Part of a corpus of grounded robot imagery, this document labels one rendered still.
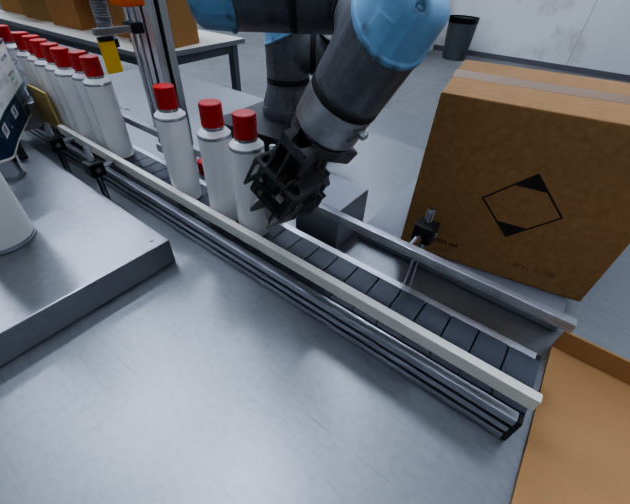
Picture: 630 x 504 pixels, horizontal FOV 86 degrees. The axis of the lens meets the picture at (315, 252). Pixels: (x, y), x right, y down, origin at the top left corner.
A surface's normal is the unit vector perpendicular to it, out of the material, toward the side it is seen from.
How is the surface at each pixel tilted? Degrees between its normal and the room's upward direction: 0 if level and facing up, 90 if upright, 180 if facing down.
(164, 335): 0
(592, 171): 90
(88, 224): 0
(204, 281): 0
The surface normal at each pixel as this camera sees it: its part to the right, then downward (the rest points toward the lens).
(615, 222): -0.44, 0.58
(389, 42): -0.20, 0.77
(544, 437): 0.04, -0.75
